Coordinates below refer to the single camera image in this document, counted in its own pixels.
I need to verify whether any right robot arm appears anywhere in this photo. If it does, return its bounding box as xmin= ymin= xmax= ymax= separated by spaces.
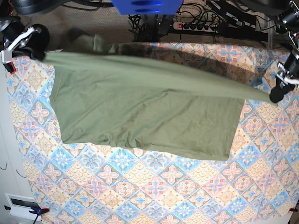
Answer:
xmin=0 ymin=0 xmax=67 ymax=64

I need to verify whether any black round stool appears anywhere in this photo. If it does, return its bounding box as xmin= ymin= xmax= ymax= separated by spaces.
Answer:
xmin=29 ymin=24 xmax=50 ymax=52

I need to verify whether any blue red clamp lower left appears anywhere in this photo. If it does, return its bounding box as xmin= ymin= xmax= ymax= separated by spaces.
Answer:
xmin=4 ymin=205 xmax=50 ymax=224

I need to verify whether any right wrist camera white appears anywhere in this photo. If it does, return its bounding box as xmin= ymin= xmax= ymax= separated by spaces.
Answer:
xmin=1 ymin=50 xmax=13 ymax=64

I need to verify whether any white floor outlet box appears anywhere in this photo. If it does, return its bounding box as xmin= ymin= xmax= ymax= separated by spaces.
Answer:
xmin=5 ymin=193 xmax=39 ymax=221

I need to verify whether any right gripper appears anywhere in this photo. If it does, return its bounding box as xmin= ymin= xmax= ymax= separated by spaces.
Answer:
xmin=1 ymin=26 xmax=45 ymax=61

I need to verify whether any red clamp lower right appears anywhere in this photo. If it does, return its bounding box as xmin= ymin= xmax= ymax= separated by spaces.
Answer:
xmin=289 ymin=208 xmax=298 ymax=212

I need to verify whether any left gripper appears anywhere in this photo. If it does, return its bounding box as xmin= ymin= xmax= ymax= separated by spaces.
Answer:
xmin=270 ymin=62 xmax=299 ymax=103

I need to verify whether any olive green t-shirt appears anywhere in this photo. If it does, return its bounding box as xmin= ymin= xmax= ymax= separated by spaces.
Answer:
xmin=43 ymin=35 xmax=270 ymax=161

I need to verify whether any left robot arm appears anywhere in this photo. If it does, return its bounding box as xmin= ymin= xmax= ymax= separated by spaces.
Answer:
xmin=240 ymin=0 xmax=299 ymax=103

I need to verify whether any white power strip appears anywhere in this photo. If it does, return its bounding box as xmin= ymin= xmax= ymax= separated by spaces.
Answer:
xmin=172 ymin=22 xmax=218 ymax=33

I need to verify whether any blue red clamp upper left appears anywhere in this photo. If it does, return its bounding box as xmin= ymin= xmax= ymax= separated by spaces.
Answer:
xmin=3 ymin=62 xmax=16 ymax=74

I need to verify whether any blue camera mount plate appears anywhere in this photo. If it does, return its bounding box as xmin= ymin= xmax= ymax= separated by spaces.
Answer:
xmin=111 ymin=0 xmax=183 ymax=15

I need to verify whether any patterned tablecloth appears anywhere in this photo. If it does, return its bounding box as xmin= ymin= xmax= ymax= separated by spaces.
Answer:
xmin=6 ymin=42 xmax=299 ymax=224

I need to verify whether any blue red clamp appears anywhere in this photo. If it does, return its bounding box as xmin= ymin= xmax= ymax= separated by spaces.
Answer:
xmin=3 ymin=62 xmax=16 ymax=74
xmin=4 ymin=205 xmax=50 ymax=224

